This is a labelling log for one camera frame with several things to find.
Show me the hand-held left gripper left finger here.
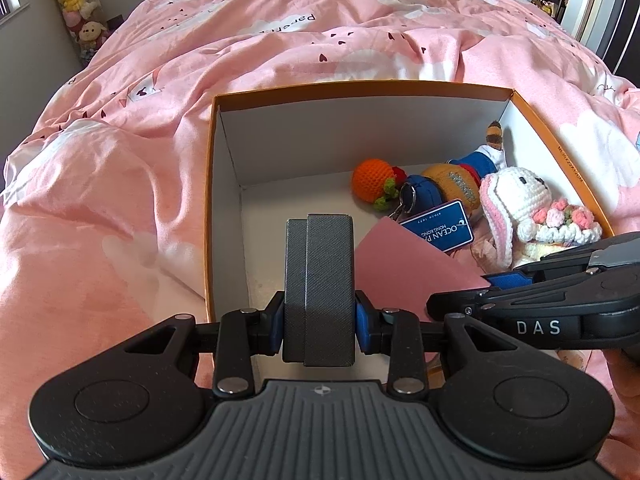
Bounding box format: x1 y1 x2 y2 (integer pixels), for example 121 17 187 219
122 292 287 398

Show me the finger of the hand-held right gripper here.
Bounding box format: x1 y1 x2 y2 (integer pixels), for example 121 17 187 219
426 284 586 321
482 231 640 289

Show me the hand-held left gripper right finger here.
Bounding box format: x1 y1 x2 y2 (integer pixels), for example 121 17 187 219
354 290 508 397

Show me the grey textured box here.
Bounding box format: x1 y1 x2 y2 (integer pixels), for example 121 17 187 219
281 213 359 369

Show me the pink card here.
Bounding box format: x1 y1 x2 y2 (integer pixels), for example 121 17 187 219
355 217 493 322

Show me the blue rectangular tag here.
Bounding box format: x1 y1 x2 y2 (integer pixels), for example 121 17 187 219
397 199 476 254

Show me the white crochet bunny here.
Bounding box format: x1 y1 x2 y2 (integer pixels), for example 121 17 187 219
479 167 605 271

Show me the brown plush bear keychain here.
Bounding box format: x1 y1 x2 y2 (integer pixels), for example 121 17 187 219
402 120 509 224

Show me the orange crochet fruit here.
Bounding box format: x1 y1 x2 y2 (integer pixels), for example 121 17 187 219
351 158 409 211

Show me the orange cardboard box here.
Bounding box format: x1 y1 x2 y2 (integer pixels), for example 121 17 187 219
204 79 616 381

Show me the pink printed blanket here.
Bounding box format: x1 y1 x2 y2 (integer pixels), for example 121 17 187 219
0 0 640 467

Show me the black wardrobe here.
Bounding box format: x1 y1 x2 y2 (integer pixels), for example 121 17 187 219
560 0 640 89

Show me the clear tube of plush toys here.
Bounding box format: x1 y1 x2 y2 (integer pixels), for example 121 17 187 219
50 0 114 59

